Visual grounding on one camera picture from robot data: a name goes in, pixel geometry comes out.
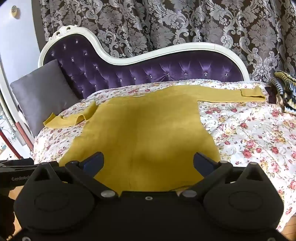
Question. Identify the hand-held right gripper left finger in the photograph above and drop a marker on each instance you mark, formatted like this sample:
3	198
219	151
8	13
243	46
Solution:
93	162

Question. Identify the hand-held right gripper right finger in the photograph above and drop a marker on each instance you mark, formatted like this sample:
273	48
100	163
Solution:
201	165

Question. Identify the mustard yellow sweater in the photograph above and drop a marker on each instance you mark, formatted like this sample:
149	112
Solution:
143	129

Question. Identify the floral printed blanket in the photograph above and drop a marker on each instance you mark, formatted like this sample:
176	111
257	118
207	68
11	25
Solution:
242	139

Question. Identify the grey cushion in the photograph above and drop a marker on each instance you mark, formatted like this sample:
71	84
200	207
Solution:
41	92

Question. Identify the black yellow striped cloth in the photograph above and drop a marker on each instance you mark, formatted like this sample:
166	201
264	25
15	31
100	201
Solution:
284	90

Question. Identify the brown silver damask curtain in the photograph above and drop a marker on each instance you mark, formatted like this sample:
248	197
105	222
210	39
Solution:
161	23

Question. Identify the purple tufted sofa white frame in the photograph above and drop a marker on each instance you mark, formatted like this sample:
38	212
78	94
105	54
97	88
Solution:
138	74

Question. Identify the round wall fixture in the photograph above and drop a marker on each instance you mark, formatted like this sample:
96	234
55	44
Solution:
16	11

